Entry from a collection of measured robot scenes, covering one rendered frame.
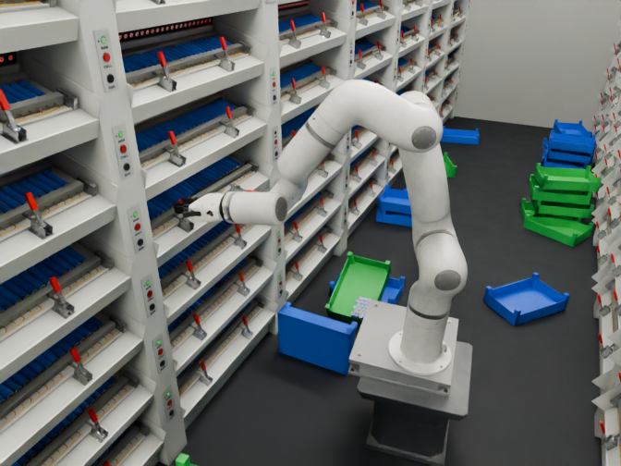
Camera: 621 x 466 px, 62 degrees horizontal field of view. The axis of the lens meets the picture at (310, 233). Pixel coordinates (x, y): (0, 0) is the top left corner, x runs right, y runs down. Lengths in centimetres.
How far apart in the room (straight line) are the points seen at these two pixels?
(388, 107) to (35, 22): 70
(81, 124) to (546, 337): 194
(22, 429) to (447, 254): 105
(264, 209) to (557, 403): 133
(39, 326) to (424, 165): 93
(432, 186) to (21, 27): 90
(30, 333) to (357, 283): 150
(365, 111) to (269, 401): 116
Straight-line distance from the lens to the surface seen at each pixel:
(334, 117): 119
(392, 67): 306
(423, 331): 153
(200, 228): 155
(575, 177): 345
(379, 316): 176
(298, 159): 123
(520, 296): 262
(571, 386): 222
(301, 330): 201
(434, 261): 134
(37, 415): 135
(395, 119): 116
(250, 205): 131
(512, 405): 207
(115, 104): 123
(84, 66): 119
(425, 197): 129
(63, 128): 115
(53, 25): 113
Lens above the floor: 142
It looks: 29 degrees down
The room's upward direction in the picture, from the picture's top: straight up
